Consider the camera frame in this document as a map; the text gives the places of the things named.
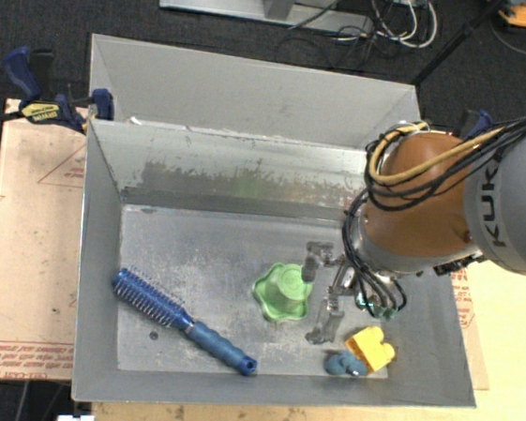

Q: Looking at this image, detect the green flower-shaped cup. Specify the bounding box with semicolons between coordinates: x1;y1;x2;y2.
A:
248;259;316;327

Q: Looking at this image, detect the blue hairbrush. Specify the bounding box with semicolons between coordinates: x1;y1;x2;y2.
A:
101;265;268;379

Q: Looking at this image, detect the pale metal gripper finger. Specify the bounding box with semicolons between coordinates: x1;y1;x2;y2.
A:
300;239;337;285
304;294;347;349

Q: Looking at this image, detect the small blue rubber toy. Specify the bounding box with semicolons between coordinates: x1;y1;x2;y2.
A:
322;347;370;380

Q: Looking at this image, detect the yellow toy building block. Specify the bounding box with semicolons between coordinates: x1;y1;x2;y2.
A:
341;322;399;376

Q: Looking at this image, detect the grey metal bin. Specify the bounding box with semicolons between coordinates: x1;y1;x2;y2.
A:
50;33;515;421

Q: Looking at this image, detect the brown cardboard board, red print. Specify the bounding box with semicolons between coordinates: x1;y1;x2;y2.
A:
0;97;518;421

